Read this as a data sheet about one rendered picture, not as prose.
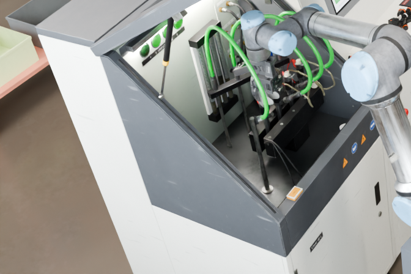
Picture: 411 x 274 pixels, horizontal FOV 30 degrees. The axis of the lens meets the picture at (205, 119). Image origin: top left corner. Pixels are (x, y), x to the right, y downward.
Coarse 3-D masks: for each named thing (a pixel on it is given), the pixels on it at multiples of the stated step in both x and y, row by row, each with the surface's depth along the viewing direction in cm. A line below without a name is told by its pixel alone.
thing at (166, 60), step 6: (168, 18) 210; (168, 24) 212; (168, 30) 213; (168, 36) 215; (168, 42) 217; (168, 48) 220; (168, 54) 222; (168, 60) 224; (162, 84) 234; (162, 90) 236; (162, 96) 238
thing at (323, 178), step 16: (368, 112) 269; (352, 128) 264; (368, 128) 273; (336, 144) 259; (352, 144) 265; (368, 144) 276; (320, 160) 254; (336, 160) 258; (352, 160) 268; (304, 176) 250; (320, 176) 251; (336, 176) 261; (304, 192) 245; (320, 192) 254; (288, 208) 240; (304, 208) 247; (320, 208) 257; (288, 224) 241; (304, 224) 250
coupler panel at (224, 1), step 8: (216, 0) 274; (224, 0) 278; (232, 0) 282; (216, 8) 275; (224, 8) 275; (232, 8) 283; (224, 16) 280; (232, 16) 284; (240, 16) 288; (224, 24) 281; (232, 24) 284; (224, 40) 283; (224, 48) 285
